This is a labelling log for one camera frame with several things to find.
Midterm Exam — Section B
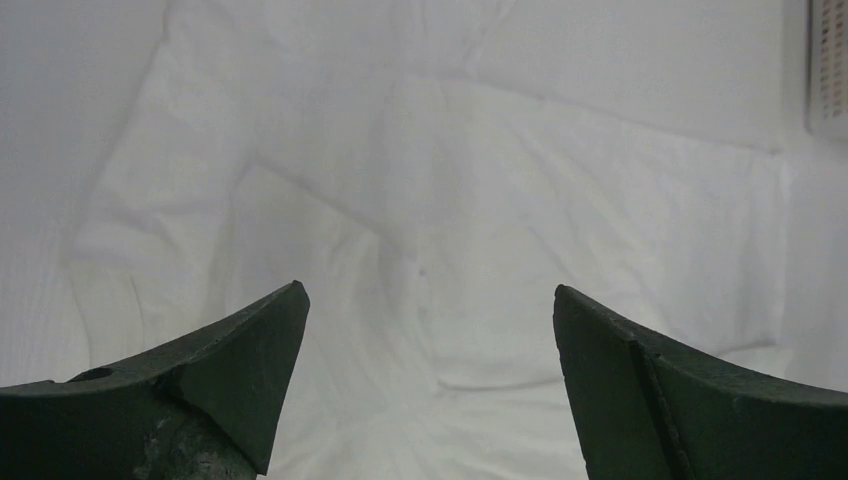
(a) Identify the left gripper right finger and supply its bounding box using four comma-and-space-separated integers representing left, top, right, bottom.
553, 285, 847, 479

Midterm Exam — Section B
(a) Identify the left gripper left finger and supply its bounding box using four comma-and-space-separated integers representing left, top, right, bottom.
1, 281, 310, 479

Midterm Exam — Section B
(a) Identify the white t shirt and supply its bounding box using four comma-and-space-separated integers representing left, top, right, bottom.
71, 1, 793, 479

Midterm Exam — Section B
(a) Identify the white plastic basket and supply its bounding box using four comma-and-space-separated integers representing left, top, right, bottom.
807, 0, 847, 142

